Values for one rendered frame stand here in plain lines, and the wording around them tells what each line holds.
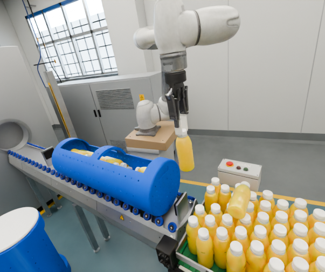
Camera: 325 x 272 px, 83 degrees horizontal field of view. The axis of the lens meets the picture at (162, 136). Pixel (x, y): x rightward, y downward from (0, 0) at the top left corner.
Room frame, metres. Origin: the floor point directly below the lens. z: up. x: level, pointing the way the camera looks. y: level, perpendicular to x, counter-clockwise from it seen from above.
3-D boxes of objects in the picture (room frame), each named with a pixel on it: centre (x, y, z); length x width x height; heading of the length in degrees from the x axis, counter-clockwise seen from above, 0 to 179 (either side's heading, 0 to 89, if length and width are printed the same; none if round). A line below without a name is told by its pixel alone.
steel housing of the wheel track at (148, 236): (1.32, 0.80, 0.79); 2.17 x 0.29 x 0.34; 53
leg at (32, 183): (1.87, 1.62, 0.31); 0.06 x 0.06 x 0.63; 53
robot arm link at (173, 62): (0.67, -0.08, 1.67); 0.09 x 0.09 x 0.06
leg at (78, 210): (1.27, 0.84, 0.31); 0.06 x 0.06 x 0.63; 53
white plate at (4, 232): (0.69, 0.83, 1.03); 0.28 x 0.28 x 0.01
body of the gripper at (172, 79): (0.67, -0.08, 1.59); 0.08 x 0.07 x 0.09; 143
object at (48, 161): (1.50, 1.02, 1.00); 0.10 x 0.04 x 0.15; 143
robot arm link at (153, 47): (1.23, 0.01, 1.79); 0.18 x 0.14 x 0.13; 11
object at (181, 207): (0.69, -0.04, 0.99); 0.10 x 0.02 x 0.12; 143
